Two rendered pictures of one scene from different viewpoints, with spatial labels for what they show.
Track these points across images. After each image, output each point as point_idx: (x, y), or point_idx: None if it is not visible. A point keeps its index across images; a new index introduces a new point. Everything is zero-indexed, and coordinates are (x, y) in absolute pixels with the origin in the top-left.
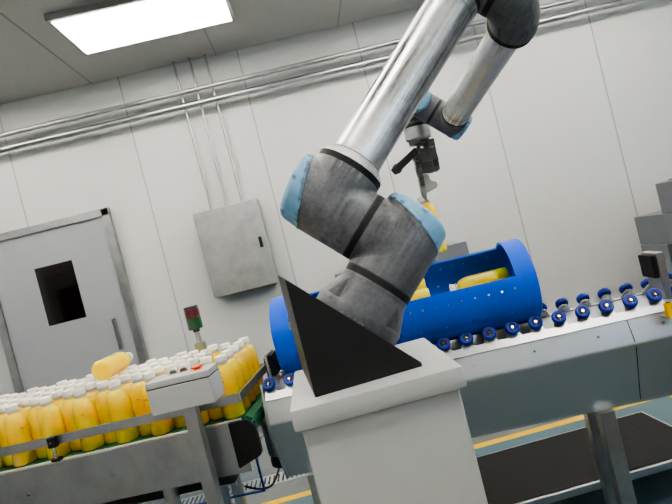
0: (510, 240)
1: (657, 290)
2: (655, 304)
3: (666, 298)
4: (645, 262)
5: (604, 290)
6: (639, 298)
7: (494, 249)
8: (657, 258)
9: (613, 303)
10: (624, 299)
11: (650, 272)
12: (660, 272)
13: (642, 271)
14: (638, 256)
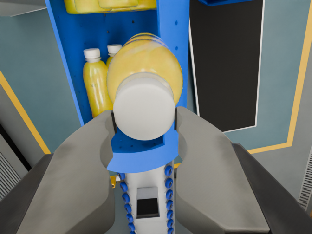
0: (126, 165)
1: (123, 191)
2: (123, 181)
3: (137, 189)
4: (146, 209)
5: (165, 172)
6: (158, 180)
7: (163, 141)
8: (135, 215)
9: (161, 167)
10: (119, 173)
11: (142, 202)
12: (136, 205)
13: (155, 201)
14: (156, 212)
